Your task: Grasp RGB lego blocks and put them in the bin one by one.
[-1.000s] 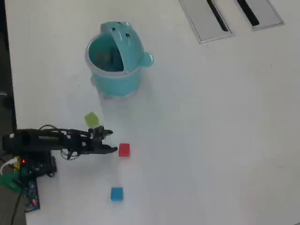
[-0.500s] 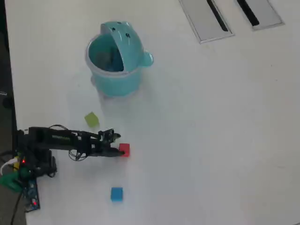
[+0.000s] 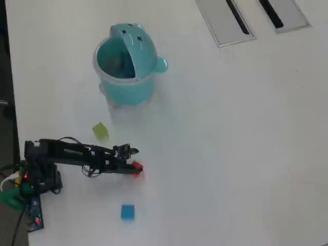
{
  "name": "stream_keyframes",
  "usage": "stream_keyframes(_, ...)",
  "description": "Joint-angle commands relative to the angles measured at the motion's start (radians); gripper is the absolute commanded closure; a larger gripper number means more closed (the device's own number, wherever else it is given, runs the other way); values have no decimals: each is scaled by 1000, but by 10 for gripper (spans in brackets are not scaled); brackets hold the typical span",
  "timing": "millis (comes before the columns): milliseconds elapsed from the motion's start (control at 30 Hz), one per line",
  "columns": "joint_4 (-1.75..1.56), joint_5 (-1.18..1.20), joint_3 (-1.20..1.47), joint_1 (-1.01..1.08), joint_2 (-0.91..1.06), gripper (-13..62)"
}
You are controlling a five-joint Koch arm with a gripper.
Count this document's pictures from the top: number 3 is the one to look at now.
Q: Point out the blue block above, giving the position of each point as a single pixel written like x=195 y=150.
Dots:
x=127 y=212

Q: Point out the teal whale bin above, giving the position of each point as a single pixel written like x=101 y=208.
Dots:
x=128 y=89

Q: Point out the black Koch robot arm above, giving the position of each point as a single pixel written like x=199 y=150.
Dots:
x=64 y=153

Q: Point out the red block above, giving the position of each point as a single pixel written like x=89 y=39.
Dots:
x=138 y=164

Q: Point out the green block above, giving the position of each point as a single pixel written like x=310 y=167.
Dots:
x=100 y=131

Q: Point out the blue circuit board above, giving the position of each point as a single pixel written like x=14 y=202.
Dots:
x=34 y=207

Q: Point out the yellow connector piece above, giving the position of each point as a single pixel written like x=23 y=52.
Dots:
x=18 y=180

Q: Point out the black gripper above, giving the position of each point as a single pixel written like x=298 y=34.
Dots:
x=110 y=162

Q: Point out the green table clamp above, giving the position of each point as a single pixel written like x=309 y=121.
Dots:
x=10 y=198

